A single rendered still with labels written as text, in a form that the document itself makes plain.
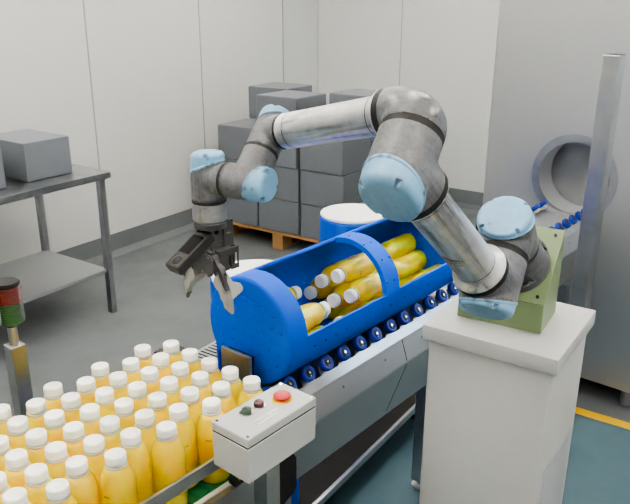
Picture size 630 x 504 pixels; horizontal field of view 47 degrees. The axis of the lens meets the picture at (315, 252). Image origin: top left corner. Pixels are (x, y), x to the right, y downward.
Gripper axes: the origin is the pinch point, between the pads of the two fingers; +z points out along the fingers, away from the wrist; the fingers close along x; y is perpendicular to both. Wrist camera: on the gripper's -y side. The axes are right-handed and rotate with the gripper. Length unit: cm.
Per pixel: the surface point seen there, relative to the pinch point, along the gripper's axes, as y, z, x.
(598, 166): 158, -10, -31
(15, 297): -26.3, -1.2, 35.5
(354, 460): 96, 107, 27
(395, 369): 62, 38, -11
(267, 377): 15.0, 23.0, -4.0
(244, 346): 15.1, 17.0, 3.8
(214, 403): -12.3, 13.2, -15.0
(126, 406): -24.7, 13.3, -1.9
